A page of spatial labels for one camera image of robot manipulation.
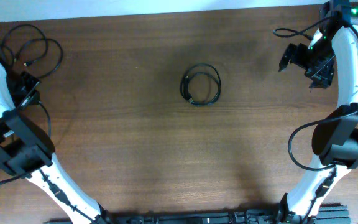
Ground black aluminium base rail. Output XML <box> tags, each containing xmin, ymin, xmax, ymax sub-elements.
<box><xmin>44</xmin><ymin>203</ymin><xmax>351</xmax><ymax>224</ymax></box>

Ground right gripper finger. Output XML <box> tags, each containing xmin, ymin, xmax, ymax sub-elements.
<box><xmin>278</xmin><ymin>44</ymin><xmax>297</xmax><ymax>72</ymax></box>
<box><xmin>309</xmin><ymin>76</ymin><xmax>333</xmax><ymax>89</ymax></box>

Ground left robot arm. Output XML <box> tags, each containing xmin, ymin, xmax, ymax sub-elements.
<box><xmin>0</xmin><ymin>46</ymin><xmax>112</xmax><ymax>223</ymax></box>

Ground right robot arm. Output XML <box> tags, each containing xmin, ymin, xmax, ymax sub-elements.
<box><xmin>247</xmin><ymin>1</ymin><xmax>358</xmax><ymax>223</ymax></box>

